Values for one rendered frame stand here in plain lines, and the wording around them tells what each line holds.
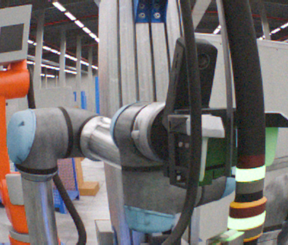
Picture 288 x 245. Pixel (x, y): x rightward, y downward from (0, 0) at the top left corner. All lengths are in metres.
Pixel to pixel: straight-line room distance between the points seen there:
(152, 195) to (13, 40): 3.74
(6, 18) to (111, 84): 3.16
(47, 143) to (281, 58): 1.79
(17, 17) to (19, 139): 3.48
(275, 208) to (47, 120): 0.53
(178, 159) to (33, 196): 0.56
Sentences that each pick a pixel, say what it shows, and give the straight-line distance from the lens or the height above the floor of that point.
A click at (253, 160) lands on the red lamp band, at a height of 1.62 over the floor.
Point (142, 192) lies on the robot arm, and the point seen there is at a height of 1.55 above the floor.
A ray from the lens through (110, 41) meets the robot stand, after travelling 1.30.
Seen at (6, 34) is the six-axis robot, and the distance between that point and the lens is 4.32.
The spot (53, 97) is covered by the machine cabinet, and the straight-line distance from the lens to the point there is 11.04.
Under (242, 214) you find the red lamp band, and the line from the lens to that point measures 0.43.
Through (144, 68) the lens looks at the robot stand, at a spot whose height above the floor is 1.76.
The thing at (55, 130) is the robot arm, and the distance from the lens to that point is 0.98.
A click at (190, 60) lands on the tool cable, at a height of 1.71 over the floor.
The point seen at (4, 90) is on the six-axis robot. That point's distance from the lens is 4.36.
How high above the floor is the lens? 1.68
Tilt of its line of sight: 3 degrees down
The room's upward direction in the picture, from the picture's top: 3 degrees counter-clockwise
